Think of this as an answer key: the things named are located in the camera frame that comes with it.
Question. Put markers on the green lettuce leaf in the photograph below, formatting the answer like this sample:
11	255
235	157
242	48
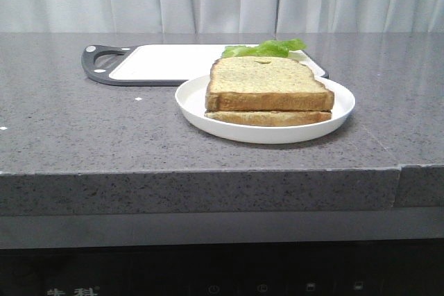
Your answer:
268	48

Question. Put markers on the white round plate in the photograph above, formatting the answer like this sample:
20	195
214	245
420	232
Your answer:
190	97

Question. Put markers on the bread slice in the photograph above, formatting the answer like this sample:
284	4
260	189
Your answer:
251	83
270	118

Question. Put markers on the white grey cutting board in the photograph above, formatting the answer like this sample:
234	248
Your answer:
161	64

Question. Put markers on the black appliance control panel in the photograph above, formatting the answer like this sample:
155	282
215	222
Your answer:
338	268

